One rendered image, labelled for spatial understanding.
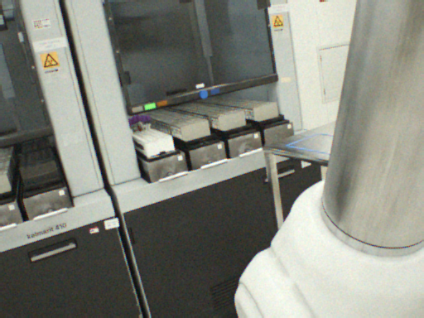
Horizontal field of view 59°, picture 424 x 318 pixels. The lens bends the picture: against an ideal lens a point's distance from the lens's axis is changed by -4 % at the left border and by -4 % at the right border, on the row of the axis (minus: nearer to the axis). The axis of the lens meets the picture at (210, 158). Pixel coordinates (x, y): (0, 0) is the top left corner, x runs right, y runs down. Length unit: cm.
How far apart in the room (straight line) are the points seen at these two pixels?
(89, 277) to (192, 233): 38
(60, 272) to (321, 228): 112
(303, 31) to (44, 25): 216
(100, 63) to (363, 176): 114
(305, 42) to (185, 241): 206
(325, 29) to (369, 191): 296
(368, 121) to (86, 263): 120
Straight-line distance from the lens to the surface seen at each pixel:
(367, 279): 35
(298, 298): 38
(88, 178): 138
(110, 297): 146
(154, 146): 135
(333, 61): 328
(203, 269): 153
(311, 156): 107
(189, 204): 140
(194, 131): 143
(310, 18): 316
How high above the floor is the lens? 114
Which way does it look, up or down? 16 degrees down
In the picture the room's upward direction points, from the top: 10 degrees counter-clockwise
